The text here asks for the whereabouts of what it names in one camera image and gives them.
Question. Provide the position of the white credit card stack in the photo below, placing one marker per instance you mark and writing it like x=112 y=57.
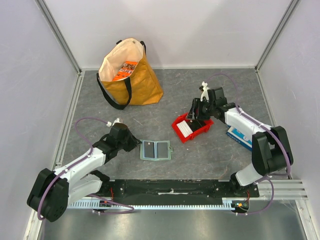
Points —
x=184 y=128

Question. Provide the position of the left aluminium frame post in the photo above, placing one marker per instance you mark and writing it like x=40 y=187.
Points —
x=58 y=34

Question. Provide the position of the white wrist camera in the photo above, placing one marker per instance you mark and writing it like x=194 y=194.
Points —
x=116 y=122
x=204 y=91

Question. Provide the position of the red plastic bin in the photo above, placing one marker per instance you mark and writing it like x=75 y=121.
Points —
x=197 y=126

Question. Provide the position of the right aluminium frame post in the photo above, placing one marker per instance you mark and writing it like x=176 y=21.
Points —
x=277 y=33

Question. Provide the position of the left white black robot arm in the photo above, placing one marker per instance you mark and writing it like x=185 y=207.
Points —
x=54 y=190

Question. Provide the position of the orange printed box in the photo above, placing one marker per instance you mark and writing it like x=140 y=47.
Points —
x=125 y=71

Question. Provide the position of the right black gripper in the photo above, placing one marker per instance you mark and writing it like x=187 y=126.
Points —
x=197 y=109

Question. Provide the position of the blue razor package box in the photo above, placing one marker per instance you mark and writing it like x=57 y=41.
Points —
x=240 y=138

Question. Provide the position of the aluminium frame post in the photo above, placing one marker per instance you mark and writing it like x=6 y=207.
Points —
x=58 y=34
x=277 y=33

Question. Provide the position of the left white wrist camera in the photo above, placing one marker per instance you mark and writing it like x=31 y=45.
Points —
x=116 y=122

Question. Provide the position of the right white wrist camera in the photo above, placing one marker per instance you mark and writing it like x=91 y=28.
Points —
x=204 y=91

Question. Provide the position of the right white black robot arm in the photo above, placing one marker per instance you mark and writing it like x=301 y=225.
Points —
x=271 y=151

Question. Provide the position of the grey slotted cable duct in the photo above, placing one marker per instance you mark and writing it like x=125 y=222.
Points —
x=97 y=204

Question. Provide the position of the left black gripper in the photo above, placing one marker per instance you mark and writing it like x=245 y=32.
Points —
x=134 y=142

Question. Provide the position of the mustard yellow tote bag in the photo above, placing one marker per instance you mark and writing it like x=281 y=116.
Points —
x=141 y=88

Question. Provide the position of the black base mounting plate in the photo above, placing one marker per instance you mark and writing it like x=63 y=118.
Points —
x=217 y=188

